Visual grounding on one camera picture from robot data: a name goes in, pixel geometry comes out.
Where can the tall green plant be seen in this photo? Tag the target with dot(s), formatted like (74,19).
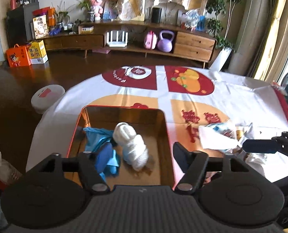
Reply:
(216,7)

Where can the purple kettlebell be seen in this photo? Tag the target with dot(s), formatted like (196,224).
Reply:
(165,43)

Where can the black speaker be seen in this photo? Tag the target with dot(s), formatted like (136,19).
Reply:
(156,15)

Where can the flat pink box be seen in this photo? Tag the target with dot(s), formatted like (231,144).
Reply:
(101,51)

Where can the yellow cereal box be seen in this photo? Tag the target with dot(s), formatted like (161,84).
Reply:
(40,28)

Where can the blue cloth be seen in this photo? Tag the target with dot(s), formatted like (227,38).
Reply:
(93,138)

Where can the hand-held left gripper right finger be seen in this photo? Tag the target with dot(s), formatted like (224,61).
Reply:
(180,154)

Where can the printed tablecloth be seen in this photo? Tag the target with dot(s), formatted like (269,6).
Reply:
(243,102)

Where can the clear plastic bag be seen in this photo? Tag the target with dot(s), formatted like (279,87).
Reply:
(192,19)

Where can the clear plastic oil jug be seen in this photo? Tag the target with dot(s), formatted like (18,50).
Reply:
(4,172)

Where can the pink toy case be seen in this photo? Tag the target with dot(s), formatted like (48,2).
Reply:
(150,40)

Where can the red tin box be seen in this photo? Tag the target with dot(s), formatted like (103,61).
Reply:
(156,155)

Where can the yellow carton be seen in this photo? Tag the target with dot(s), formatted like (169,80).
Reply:
(38,52)

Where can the red thermos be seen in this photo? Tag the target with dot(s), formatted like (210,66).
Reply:
(12,3)

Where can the flat red box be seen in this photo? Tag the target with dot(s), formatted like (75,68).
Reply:
(41,11)

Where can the small yellow white box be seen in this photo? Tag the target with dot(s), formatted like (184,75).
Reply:
(86,29)

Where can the wooden TV cabinet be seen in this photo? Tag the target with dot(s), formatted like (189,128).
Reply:
(85,41)

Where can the white socks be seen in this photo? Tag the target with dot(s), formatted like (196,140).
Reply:
(134,148)

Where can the small potted plant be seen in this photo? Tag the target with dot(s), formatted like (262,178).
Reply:
(86,4)

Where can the dark grey cabinet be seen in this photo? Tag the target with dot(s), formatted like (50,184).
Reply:
(20,26)

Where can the orange gift box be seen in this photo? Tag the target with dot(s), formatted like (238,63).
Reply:
(17,57)

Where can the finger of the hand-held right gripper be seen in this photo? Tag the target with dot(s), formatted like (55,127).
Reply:
(258,146)

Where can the white router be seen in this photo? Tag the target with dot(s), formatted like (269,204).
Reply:
(117,40)

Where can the white planter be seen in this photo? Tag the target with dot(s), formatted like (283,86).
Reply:
(221,59)

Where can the white blue packet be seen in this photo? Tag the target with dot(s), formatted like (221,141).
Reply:
(220,127)

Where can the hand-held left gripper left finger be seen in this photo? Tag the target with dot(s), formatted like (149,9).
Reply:
(104,161)

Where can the pink doll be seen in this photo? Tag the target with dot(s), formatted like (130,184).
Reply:
(97,3)

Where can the thin-leaf potted plant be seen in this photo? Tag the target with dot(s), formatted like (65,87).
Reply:
(60,14)

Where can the white plastic bag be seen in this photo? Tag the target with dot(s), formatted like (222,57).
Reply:
(214,140)

